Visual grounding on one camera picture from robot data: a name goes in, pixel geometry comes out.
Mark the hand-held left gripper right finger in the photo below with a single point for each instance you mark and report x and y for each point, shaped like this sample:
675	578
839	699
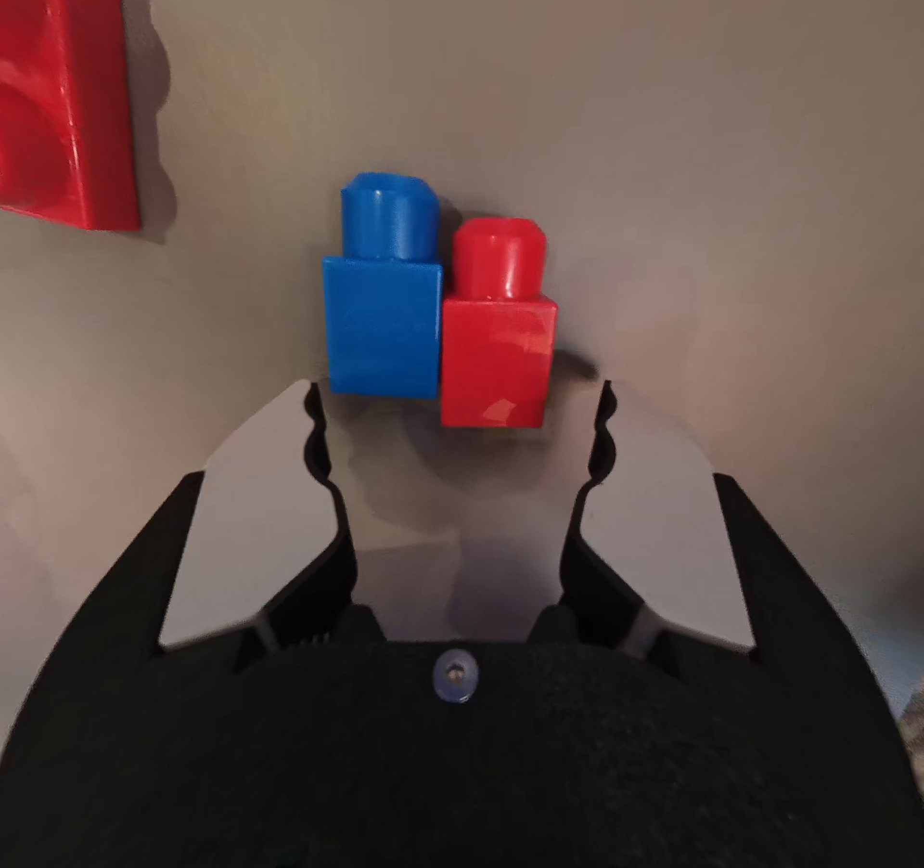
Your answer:
657	521

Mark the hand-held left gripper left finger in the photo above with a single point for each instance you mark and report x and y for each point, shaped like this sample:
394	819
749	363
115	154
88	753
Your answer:
252	514

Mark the red one-stud toy block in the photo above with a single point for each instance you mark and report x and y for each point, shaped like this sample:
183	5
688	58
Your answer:
498	362

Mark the blue one-stud toy block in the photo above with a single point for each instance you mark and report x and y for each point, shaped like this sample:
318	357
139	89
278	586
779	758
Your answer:
382	326

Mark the red two-stud toy block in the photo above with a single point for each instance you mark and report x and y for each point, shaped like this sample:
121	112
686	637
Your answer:
65	88

